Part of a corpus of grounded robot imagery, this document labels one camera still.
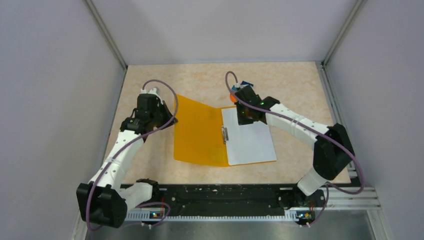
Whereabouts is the white paper sheets stack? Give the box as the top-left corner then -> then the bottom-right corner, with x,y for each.
221,107 -> 277,166

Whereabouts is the orange plastic clip folder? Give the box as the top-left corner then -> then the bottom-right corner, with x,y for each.
173,94 -> 278,168

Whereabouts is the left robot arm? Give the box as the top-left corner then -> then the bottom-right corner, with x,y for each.
76,90 -> 177,228

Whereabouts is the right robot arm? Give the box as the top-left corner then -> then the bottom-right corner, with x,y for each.
231,83 -> 355,206

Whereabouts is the orange curved toy track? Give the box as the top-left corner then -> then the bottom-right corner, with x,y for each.
229,94 -> 237,103

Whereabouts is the dark blue toy brick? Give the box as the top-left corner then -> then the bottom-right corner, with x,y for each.
240,81 -> 254,88

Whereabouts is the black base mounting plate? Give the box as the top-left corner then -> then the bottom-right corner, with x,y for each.
151,184 -> 325,217

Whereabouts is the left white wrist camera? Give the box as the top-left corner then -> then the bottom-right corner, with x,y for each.
147,87 -> 161,96

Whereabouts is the white slotted cable duct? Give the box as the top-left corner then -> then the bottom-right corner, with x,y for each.
124,209 -> 299,222

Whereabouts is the right aluminium frame post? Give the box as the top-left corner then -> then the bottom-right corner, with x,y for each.
321,0 -> 368,69

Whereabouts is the aluminium front rail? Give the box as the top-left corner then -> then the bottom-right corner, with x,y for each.
79,187 -> 382,211

